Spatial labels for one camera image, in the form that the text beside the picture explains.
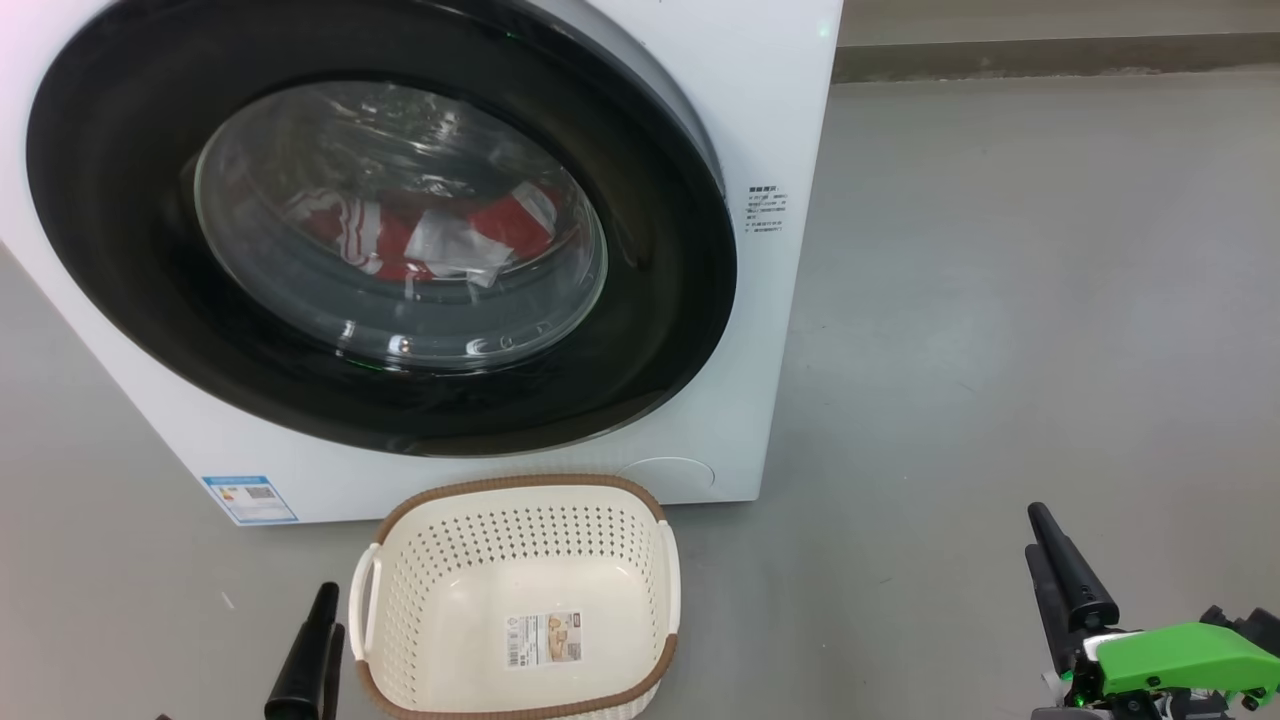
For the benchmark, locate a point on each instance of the cream laundry basket brown rim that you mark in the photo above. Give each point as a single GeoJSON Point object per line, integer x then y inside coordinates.
{"type": "Point", "coordinates": [450, 600]}

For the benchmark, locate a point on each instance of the round white filter cover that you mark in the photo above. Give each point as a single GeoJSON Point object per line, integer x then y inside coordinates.
{"type": "Point", "coordinates": [665, 477]}

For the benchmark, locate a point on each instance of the red and white garment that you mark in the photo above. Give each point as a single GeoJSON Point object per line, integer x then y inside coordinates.
{"type": "Point", "coordinates": [390, 235]}

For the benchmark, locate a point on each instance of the printed product label sticker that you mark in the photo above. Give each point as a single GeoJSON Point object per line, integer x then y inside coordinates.
{"type": "Point", "coordinates": [544, 640]}

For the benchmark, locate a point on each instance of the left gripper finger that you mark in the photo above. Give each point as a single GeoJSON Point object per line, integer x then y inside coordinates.
{"type": "Point", "coordinates": [300, 670]}
{"type": "Point", "coordinates": [336, 670]}

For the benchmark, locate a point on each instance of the white front-load washing machine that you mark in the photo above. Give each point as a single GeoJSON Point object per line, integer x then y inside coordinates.
{"type": "Point", "coordinates": [780, 100]}

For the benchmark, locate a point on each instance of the blue energy label sticker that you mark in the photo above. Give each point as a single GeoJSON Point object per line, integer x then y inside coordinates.
{"type": "Point", "coordinates": [250, 498]}

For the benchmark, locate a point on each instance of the black washer door glass window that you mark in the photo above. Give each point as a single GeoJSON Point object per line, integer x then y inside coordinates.
{"type": "Point", "coordinates": [120, 250]}

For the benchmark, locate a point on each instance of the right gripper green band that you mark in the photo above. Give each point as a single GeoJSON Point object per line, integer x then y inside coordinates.
{"type": "Point", "coordinates": [1180, 655]}

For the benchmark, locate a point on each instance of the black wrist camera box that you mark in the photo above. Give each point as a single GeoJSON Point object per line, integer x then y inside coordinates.
{"type": "Point", "coordinates": [1255, 628]}

